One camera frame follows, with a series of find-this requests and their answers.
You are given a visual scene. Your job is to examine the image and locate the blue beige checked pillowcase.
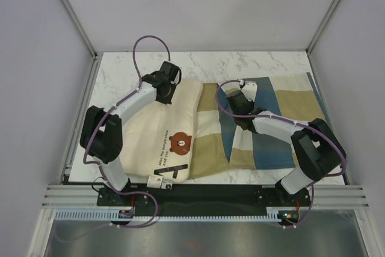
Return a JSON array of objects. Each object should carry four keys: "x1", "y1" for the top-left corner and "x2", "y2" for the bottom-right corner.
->
[{"x1": 189, "y1": 73, "x2": 328, "y2": 179}]

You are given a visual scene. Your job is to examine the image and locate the cream bear print pillow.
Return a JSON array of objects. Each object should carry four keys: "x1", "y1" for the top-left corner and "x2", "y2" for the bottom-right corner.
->
[{"x1": 120, "y1": 79, "x2": 203, "y2": 183}]

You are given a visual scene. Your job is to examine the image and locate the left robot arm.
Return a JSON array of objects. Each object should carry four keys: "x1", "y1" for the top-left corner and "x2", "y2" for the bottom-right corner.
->
[{"x1": 79, "y1": 61, "x2": 182, "y2": 205}]

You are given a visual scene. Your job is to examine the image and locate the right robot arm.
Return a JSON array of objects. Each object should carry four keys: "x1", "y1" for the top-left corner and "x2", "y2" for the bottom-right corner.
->
[{"x1": 226, "y1": 90, "x2": 347, "y2": 206}]

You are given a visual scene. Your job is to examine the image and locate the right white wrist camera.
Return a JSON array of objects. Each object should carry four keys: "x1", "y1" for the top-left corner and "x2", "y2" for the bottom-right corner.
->
[{"x1": 241, "y1": 81, "x2": 258, "y2": 102}]

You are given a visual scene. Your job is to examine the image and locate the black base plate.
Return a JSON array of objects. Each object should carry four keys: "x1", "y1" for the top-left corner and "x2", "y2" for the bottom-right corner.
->
[{"x1": 97, "y1": 184, "x2": 310, "y2": 216}]

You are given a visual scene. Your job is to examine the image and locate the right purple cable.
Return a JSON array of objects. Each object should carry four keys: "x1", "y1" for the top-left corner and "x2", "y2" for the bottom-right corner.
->
[{"x1": 215, "y1": 79, "x2": 347, "y2": 231}]

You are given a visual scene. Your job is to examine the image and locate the left aluminium frame post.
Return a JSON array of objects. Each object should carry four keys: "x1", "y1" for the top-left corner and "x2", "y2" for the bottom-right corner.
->
[{"x1": 59, "y1": 0, "x2": 97, "y2": 60}]

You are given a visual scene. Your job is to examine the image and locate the aluminium frame post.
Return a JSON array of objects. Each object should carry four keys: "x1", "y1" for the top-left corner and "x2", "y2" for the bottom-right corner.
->
[
  {"x1": 59, "y1": 0, "x2": 97, "y2": 60},
  {"x1": 306, "y1": 0, "x2": 342, "y2": 57}
]

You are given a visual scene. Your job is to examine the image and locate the white slotted cable duct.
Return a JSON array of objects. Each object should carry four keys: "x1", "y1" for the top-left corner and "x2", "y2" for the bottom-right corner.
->
[{"x1": 54, "y1": 208, "x2": 298, "y2": 222}]

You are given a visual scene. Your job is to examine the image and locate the right aluminium frame post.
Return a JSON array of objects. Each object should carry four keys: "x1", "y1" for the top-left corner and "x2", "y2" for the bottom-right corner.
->
[{"x1": 306, "y1": 0, "x2": 342, "y2": 57}]

